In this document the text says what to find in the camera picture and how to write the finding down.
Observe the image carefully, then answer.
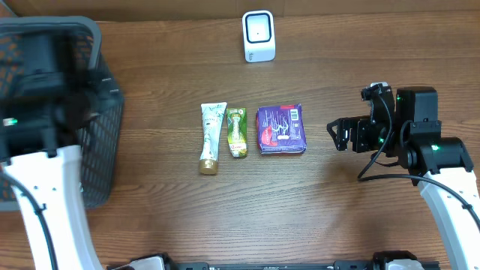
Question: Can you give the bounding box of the white bamboo print tube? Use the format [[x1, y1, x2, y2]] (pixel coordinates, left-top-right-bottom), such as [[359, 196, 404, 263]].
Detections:
[[199, 102, 227, 175]]

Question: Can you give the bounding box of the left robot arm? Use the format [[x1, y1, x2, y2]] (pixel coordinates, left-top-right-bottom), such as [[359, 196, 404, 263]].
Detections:
[[1, 28, 124, 269]]

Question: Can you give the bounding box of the purple sanitary pad pack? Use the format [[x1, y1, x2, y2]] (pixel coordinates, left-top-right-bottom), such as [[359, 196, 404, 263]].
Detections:
[[256, 103, 308, 155]]

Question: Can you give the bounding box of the white barcode scanner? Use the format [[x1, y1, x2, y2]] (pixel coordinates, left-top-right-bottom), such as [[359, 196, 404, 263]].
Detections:
[[242, 10, 276, 63]]

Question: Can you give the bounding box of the grey plastic mesh basket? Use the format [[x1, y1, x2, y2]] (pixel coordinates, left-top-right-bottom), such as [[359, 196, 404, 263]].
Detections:
[[1, 16, 125, 209]]

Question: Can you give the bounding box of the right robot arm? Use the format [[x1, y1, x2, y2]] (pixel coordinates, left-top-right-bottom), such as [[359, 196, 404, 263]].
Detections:
[[326, 82, 479, 269]]

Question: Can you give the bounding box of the green yellow snack pouch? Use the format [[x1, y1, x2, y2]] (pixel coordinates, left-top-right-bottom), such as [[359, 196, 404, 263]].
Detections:
[[226, 108, 248, 158]]

